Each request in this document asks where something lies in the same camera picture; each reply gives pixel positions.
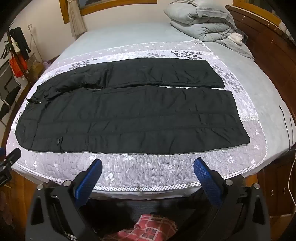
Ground grey folded comforter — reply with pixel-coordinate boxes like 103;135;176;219
163;0;255;61

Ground wooden framed window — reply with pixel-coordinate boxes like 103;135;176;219
59;0;163;25

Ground red bag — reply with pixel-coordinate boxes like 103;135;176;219
9;56;26;78

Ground wooden nightstand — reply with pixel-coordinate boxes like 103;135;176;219
257;151;296;218

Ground black folding chair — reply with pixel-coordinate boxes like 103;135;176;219
0;60;22;126

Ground bed with pale blue sheet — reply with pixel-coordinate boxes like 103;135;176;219
5;22;296;200

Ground floral quilted bedspread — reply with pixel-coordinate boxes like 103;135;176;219
5;38;269;193

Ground black cable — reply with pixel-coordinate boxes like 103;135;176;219
279;105;292;149

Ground wooden coat rack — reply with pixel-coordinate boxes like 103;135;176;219
0;22;31;78

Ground white cable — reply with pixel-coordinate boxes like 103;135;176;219
286;148;296;198

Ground cardboard box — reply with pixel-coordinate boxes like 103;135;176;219
25;53;44;78

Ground thin metal stand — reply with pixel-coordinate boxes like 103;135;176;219
26;24;43;63

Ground black hanging garment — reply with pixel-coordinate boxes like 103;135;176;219
10;27;31;60

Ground beige curtain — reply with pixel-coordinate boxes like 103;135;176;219
67;0;88;37

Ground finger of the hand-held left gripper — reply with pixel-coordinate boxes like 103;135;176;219
2;148;22;166

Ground small white cloth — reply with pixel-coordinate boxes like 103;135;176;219
228;32;243;45

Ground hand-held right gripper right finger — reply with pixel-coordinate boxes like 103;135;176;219
193;158;271;241

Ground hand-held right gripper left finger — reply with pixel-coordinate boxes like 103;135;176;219
25;158;103;241

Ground wooden headboard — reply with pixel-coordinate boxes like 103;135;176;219
225;5;296;149

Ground white hanging cloth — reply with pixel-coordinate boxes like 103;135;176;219
10;38;20;53

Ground black pants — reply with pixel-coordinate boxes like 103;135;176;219
14;57;250;154

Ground person's red plaid trousers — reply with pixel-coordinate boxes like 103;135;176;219
105;214;178;241

